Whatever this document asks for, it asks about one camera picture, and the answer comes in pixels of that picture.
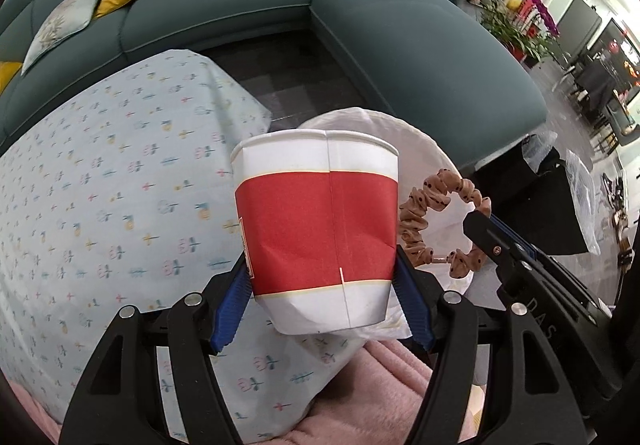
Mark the brown dotted scrunchie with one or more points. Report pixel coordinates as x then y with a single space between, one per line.
425 205

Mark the red and white paper cup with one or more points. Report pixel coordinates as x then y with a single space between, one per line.
320 235

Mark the black box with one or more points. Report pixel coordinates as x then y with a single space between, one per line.
545 205

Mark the green potted plant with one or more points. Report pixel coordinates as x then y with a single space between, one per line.
505 30

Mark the bin with white liner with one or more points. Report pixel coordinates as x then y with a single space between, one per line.
430 150

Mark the purple orchid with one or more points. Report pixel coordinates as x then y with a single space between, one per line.
545 15

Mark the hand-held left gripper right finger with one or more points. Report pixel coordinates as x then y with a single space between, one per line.
415 305

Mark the light blue printed tablecloth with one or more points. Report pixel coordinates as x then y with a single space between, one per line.
125 185

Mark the teal sofa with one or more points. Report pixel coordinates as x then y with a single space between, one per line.
400 50

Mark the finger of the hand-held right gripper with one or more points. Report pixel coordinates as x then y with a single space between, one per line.
500 252
555 275

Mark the pale green embroidered pillow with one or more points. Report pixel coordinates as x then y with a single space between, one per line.
62 22

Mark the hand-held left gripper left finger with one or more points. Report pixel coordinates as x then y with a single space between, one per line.
232 305

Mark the pink blanket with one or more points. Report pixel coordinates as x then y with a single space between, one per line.
370 395

